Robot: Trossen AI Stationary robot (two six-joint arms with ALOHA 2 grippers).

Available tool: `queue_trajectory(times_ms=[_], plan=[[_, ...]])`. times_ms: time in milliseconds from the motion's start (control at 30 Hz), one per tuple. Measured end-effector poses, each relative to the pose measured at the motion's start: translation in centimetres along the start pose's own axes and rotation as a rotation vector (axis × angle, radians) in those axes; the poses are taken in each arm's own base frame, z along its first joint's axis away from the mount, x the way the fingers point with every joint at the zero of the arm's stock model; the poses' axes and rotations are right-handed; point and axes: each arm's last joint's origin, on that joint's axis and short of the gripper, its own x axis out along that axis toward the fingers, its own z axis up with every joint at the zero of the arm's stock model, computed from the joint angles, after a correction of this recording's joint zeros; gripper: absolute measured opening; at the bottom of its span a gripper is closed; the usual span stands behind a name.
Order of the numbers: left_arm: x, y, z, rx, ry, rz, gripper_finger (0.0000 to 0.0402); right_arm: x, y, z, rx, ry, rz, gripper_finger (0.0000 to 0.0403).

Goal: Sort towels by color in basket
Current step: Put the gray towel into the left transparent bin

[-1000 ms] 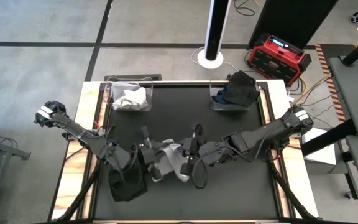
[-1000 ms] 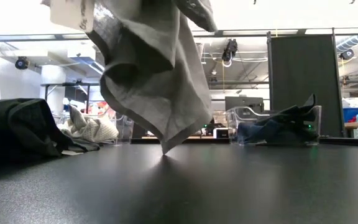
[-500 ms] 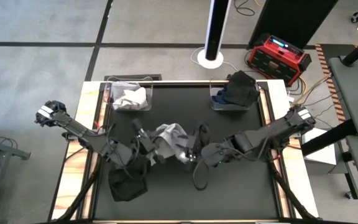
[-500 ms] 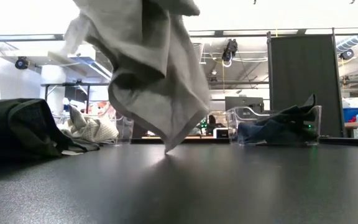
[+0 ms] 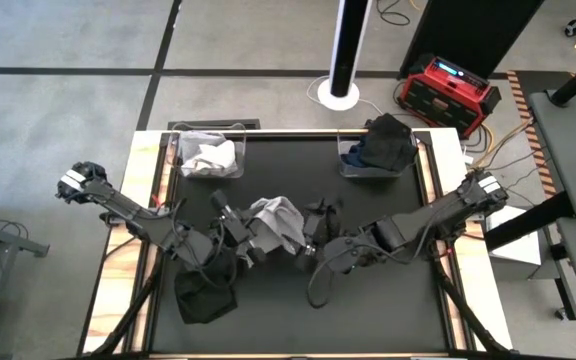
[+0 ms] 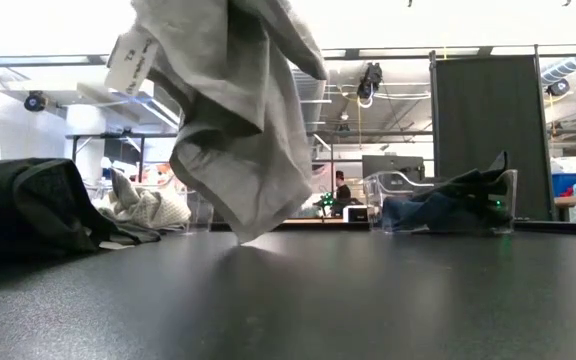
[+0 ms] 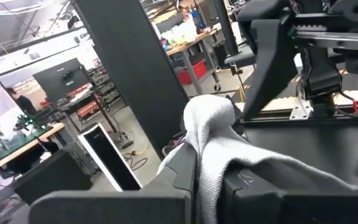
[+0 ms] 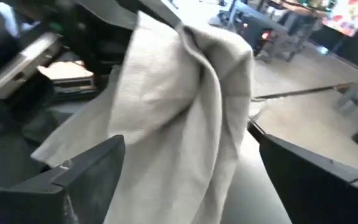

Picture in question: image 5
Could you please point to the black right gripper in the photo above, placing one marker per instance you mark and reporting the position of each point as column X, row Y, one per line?
column 323, row 225

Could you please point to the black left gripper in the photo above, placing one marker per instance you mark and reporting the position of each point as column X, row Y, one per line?
column 233, row 230

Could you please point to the navy blue towel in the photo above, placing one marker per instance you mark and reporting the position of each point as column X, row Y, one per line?
column 350, row 159

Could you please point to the black towel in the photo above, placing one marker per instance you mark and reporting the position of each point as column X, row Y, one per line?
column 388, row 145
column 203, row 300

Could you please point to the white towel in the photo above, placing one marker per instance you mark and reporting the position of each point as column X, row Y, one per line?
column 213, row 160

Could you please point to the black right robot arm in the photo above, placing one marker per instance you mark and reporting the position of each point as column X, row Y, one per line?
column 418, row 220

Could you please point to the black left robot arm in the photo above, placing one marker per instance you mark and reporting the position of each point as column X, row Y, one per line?
column 138, row 220

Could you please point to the clear plastic basket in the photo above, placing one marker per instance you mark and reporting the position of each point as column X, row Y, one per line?
column 241, row 155
column 363, row 173

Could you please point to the black table mat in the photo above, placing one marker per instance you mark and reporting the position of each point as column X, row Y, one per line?
column 398, row 320

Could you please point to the red black power station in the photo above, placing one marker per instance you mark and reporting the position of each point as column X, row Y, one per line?
column 443, row 100

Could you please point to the black white pole stand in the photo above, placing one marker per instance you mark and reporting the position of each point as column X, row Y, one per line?
column 348, row 50

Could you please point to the white box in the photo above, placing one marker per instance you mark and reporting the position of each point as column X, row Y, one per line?
column 515, row 247

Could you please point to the orange black striped floor strip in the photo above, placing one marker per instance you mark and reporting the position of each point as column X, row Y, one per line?
column 530, row 130

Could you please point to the black partition panel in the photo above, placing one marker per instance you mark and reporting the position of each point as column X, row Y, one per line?
column 468, row 30

